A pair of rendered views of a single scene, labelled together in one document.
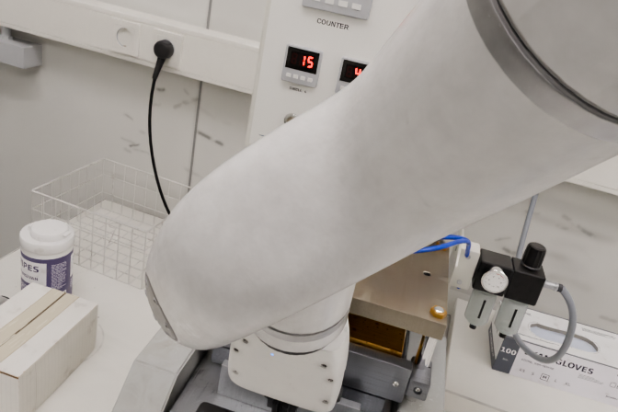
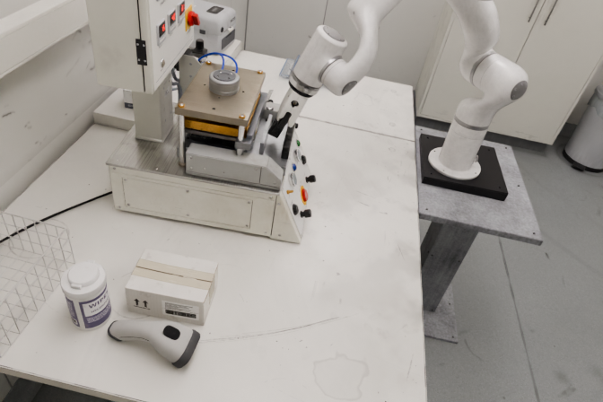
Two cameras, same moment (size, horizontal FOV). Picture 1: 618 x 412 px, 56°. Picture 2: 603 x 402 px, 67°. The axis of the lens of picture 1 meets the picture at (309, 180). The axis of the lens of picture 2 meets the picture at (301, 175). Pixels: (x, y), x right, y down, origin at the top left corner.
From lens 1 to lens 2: 1.21 m
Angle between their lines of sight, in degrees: 83
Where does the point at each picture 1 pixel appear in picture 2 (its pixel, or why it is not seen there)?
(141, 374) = (270, 167)
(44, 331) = (178, 264)
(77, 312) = (156, 255)
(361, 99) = (382, 7)
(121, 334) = (131, 262)
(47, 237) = (99, 269)
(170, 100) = not seen: outside the picture
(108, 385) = not seen: hidden behind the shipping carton
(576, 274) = not seen: hidden behind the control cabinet
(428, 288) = (244, 72)
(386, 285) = (248, 80)
